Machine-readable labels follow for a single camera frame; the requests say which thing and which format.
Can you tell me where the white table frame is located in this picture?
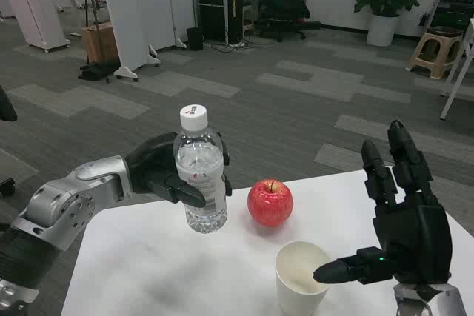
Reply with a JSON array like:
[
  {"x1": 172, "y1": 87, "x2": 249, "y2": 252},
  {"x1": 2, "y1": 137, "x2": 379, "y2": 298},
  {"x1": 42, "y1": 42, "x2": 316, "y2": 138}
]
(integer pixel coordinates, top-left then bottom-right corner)
[{"x1": 439, "y1": 18, "x2": 474, "y2": 121}]

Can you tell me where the red apple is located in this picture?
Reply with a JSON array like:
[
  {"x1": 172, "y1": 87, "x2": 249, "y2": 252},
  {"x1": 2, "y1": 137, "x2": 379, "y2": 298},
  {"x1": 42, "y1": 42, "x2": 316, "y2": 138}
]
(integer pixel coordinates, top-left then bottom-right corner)
[{"x1": 247, "y1": 178, "x2": 295, "y2": 229}]

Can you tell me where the black equipment rack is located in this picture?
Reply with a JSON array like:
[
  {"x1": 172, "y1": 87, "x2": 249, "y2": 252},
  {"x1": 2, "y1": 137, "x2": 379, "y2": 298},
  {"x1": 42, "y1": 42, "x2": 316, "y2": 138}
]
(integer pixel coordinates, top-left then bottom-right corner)
[{"x1": 431, "y1": 0, "x2": 474, "y2": 36}]

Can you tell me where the black computer tower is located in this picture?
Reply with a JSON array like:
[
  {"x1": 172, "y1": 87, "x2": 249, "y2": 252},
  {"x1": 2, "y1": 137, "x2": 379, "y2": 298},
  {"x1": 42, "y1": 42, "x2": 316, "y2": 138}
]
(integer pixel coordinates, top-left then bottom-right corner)
[{"x1": 198, "y1": 0, "x2": 244, "y2": 45}]

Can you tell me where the black office chair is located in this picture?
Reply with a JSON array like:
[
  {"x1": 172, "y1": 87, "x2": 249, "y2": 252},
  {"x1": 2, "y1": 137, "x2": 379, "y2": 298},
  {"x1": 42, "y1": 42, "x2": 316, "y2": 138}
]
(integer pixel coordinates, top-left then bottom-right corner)
[{"x1": 255, "y1": 0, "x2": 321, "y2": 43}]

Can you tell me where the black trash bin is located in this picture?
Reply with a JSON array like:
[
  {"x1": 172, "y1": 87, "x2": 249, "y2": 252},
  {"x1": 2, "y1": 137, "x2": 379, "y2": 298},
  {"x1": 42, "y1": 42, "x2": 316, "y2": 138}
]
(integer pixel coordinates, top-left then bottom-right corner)
[{"x1": 185, "y1": 27, "x2": 205, "y2": 52}]

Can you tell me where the white paper cup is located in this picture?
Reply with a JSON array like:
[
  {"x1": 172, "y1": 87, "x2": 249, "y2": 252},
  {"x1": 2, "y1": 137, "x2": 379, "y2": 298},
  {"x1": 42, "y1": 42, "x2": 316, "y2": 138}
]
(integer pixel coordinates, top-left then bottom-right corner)
[{"x1": 275, "y1": 241, "x2": 333, "y2": 316}]

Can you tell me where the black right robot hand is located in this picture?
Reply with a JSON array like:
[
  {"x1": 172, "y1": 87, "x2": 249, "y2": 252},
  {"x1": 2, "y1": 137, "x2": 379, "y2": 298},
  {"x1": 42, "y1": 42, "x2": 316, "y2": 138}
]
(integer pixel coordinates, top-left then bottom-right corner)
[{"x1": 313, "y1": 119, "x2": 453, "y2": 288}]

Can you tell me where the white partition screen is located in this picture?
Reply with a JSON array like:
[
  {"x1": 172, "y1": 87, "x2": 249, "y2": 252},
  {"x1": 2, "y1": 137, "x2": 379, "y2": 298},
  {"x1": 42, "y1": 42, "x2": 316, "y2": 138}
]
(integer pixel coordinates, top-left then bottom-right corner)
[{"x1": 96, "y1": 0, "x2": 188, "y2": 82}]

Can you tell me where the beige plastic stool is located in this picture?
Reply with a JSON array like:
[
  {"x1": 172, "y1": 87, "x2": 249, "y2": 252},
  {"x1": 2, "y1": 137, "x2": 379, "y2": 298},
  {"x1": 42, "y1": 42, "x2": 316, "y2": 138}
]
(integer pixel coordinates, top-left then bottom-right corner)
[{"x1": 406, "y1": 26, "x2": 465, "y2": 80}]

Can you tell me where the brown cardboard box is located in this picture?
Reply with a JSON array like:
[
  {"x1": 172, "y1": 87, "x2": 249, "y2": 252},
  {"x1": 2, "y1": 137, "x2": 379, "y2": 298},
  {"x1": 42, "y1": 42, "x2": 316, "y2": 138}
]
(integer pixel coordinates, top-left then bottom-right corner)
[{"x1": 81, "y1": 23, "x2": 120, "y2": 65}]

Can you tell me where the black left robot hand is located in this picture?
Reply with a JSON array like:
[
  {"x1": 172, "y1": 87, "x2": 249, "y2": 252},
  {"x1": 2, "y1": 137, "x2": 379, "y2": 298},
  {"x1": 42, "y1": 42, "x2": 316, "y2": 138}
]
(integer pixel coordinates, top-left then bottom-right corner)
[{"x1": 124, "y1": 132, "x2": 233, "y2": 208}]

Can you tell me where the clear plastic water bottle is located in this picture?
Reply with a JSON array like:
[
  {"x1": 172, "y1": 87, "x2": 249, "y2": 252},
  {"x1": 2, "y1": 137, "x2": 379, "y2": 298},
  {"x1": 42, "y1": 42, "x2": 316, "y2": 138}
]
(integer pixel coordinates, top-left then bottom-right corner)
[{"x1": 173, "y1": 104, "x2": 229, "y2": 235}]

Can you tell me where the white cabinet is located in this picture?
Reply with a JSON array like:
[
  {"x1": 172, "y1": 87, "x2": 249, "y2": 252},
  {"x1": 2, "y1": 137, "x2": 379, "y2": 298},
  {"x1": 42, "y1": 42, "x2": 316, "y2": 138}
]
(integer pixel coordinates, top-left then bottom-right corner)
[{"x1": 0, "y1": 0, "x2": 71, "y2": 54}]

